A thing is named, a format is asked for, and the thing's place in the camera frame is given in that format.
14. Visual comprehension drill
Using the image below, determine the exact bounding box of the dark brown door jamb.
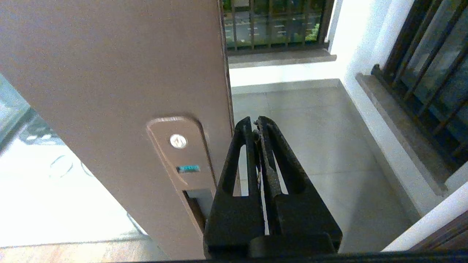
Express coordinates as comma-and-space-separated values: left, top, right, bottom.
382, 183, 468, 253

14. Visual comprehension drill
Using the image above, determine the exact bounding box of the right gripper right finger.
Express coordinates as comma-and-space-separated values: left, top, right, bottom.
254, 116, 343, 254

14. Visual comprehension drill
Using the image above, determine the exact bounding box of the black balcony railing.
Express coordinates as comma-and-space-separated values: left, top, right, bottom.
222, 0, 335, 55

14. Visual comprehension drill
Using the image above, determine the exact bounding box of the grey stone window sill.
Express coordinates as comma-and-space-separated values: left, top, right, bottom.
355, 72, 450, 196

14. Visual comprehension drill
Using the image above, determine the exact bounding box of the grey stone railing ledge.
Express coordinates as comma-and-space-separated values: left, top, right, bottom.
227, 49, 337, 69

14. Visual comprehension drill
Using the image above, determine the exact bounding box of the recessed metal door handle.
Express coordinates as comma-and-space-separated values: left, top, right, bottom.
183, 188, 216, 234

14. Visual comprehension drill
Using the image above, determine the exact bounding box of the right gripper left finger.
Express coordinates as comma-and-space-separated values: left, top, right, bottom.
203, 117, 265, 258

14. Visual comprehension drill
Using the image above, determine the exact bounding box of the brown framed sliding glass door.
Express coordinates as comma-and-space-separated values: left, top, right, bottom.
0, 0, 236, 260

